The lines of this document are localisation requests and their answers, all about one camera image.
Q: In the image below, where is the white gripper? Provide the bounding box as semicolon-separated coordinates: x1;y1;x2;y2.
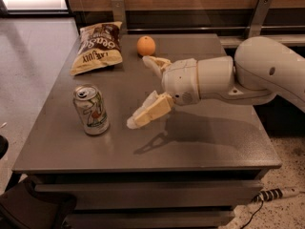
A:
127;55;200;129

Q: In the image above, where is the silver 7up soda can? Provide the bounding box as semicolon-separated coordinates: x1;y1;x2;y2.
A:
73;84;110;135

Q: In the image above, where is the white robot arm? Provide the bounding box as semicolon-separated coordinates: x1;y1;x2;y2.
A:
127;36;305;129

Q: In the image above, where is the orange fruit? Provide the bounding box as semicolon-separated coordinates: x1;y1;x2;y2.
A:
136;35;155;56

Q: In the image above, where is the yellow brown chip bag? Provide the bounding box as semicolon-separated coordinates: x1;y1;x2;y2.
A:
70;21;123;75

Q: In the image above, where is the grey drawer cabinet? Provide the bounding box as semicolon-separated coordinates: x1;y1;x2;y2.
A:
13;35;281;229

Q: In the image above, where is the white power strip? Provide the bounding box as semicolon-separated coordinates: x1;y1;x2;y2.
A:
252;187;300;202

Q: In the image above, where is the black chair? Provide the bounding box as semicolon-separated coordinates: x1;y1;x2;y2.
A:
0;178;76;229

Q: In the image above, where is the metal wall rail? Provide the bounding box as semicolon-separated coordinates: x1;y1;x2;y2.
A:
127;25;305;33

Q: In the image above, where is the left metal wall bracket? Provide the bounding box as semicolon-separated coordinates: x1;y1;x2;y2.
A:
111;0;127;34

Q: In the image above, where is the metal wall bracket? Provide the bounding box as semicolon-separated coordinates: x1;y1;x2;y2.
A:
245;0;273;38
111;0;127;34

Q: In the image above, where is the right metal wall bracket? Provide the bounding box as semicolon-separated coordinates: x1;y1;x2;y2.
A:
245;0;273;38

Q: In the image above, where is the black power cable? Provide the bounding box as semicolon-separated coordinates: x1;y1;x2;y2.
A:
239;199;265;229

